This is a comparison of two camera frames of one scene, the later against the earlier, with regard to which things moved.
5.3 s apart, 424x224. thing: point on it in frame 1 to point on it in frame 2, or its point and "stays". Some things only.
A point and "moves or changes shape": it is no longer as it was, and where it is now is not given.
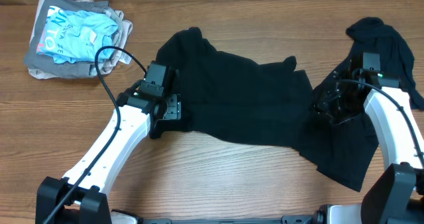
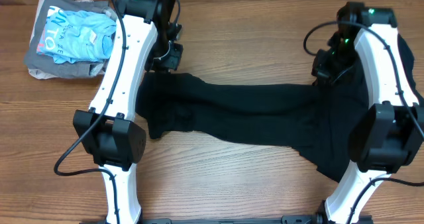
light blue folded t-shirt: [73, 36] stays
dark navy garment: [344, 150] stays
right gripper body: [339, 106] to [328, 67]
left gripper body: [173, 110] to [165, 56]
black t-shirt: [227, 96] moves or changes shape
